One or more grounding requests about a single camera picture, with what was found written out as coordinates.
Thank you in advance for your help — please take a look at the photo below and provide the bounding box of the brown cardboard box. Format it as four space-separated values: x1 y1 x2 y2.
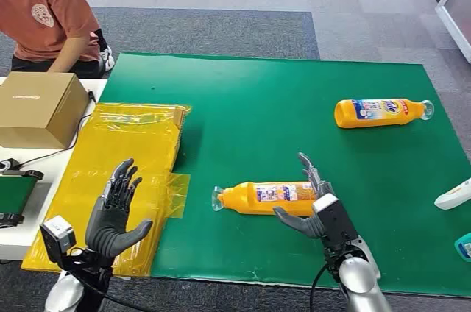
0 71 91 150

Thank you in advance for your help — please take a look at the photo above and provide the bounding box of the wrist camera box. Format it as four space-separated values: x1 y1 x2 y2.
312 193 360 253
39 215 77 267

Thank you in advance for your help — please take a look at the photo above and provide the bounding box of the orange bottle blue logo label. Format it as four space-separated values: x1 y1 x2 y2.
334 98 436 130

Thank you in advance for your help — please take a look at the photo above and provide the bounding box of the white framed board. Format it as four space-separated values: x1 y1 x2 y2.
435 0 471 65

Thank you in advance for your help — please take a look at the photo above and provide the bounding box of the green table mat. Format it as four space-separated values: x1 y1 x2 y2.
99 52 471 297

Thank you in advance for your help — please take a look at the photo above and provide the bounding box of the person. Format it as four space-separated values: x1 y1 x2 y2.
0 0 106 79
94 27 115 73

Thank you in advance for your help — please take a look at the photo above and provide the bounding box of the yellow plastic wrapped box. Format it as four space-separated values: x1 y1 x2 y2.
21 102 192 278

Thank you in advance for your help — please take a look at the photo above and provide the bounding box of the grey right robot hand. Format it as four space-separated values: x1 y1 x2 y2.
272 152 335 241

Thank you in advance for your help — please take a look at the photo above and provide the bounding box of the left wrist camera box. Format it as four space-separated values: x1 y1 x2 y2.
39 215 77 267

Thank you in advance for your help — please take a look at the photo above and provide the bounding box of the white plastic bottle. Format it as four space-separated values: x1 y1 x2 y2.
434 177 471 212

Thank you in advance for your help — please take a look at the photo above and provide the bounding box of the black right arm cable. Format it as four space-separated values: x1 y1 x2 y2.
309 261 329 312

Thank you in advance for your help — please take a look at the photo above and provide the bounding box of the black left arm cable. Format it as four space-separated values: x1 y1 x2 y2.
72 270 155 312

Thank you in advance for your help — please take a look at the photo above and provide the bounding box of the thin black table cable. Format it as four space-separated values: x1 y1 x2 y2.
17 89 97 169

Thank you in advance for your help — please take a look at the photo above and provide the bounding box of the teal container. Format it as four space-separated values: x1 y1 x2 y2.
454 232 471 263

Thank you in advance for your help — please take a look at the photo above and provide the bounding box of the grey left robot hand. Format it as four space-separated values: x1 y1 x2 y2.
85 157 154 259

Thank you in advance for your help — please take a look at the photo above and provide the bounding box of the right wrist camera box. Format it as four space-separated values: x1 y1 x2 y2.
312 193 360 253

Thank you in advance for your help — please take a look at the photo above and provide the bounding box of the white side table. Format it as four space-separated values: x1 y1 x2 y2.
0 77 108 262

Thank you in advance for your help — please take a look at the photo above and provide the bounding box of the green belt black frame device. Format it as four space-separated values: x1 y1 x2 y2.
0 169 45 230

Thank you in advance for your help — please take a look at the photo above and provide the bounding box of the small black device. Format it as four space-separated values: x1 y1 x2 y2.
0 157 21 173

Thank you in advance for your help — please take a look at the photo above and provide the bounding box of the orange bottle small print label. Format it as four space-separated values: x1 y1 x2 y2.
211 180 319 218

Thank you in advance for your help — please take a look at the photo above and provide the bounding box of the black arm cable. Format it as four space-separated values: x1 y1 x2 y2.
72 270 155 312
309 261 329 312

